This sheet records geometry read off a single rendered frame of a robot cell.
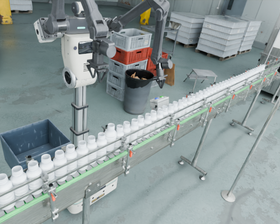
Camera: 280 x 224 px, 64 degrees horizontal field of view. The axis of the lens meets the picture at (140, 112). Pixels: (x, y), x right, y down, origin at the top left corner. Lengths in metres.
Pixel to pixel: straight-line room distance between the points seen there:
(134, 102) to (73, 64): 1.95
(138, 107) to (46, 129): 2.02
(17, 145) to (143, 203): 1.30
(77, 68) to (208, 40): 6.53
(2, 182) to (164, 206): 1.70
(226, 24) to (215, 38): 0.52
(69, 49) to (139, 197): 1.57
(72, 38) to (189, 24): 6.99
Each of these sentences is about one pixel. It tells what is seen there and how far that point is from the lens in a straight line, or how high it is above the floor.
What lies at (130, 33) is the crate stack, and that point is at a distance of 4.13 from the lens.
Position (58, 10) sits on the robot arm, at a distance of 1.38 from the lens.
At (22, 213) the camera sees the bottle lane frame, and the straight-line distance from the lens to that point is 1.15.
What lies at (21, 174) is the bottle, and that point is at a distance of 1.04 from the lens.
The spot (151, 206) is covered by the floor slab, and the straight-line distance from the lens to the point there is 2.38.
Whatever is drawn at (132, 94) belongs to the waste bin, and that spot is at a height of 0.36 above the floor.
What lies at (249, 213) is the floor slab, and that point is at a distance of 2.75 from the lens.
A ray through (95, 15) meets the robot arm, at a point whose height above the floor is 1.71.
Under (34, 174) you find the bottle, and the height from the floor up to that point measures 1.13.
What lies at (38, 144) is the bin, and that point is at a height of 0.76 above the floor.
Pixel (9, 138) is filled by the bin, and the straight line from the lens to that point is 1.65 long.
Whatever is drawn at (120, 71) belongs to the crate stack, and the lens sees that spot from 3.74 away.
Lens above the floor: 1.88
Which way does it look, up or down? 31 degrees down
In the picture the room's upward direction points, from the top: 10 degrees clockwise
